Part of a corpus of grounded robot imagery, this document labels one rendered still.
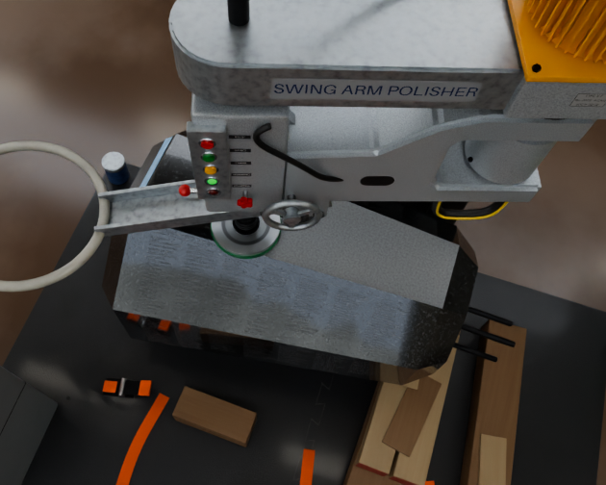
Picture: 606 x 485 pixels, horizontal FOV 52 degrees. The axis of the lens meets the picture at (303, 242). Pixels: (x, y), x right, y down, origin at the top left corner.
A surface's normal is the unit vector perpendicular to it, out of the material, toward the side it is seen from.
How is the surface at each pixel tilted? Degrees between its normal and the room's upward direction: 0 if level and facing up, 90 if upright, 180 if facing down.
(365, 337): 45
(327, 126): 4
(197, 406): 0
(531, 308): 0
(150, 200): 16
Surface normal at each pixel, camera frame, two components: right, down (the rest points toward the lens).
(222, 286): -0.15, 0.31
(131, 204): -0.22, -0.40
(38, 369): 0.07, -0.42
